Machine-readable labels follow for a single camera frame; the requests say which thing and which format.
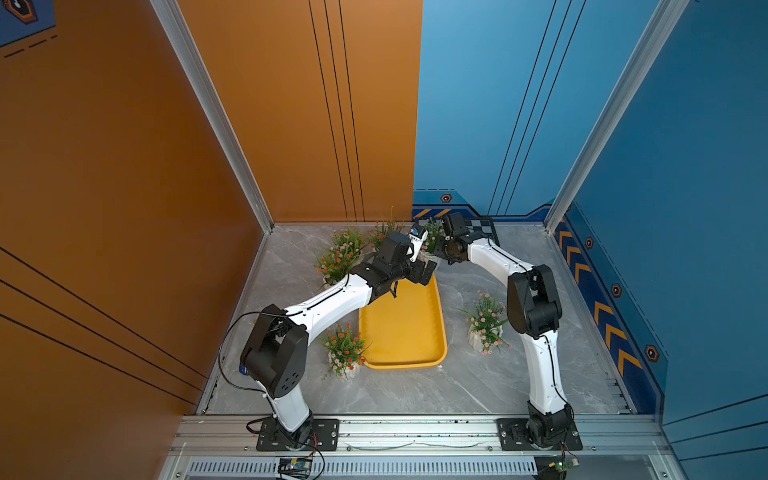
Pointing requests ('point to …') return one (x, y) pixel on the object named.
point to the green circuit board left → (295, 468)
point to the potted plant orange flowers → (343, 251)
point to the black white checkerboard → (483, 225)
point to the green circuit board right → (554, 467)
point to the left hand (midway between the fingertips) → (424, 253)
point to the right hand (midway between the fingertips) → (439, 249)
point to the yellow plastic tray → (406, 331)
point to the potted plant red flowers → (434, 232)
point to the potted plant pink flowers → (486, 324)
